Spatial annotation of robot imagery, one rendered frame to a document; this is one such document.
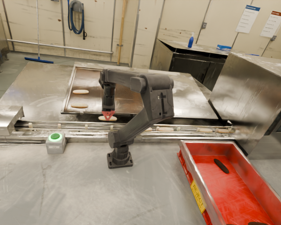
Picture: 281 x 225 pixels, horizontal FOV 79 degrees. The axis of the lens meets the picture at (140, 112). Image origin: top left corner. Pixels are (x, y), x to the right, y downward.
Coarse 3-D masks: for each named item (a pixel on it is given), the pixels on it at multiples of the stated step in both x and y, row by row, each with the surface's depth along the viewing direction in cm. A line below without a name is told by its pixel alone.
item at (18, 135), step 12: (12, 132) 83; (24, 132) 84; (36, 132) 85; (48, 132) 86; (60, 132) 88; (72, 132) 89; (84, 132) 91; (96, 132) 92; (144, 132) 99; (156, 132) 101; (168, 132) 103; (180, 132) 105
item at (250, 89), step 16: (224, 64) 121; (240, 64) 107; (256, 64) 96; (272, 64) 103; (224, 80) 120; (240, 80) 106; (256, 80) 95; (272, 80) 86; (224, 96) 119; (240, 96) 106; (256, 96) 95; (272, 96) 86; (224, 112) 119; (240, 112) 105; (256, 112) 94; (272, 112) 86; (240, 128) 104; (256, 128) 94; (272, 128) 89; (240, 144) 104; (256, 144) 93; (272, 144) 96
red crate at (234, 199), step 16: (208, 160) 94; (224, 160) 96; (208, 176) 85; (224, 176) 86; (224, 192) 78; (240, 192) 80; (224, 208) 72; (240, 208) 73; (256, 208) 74; (208, 224) 64; (240, 224) 68; (272, 224) 70
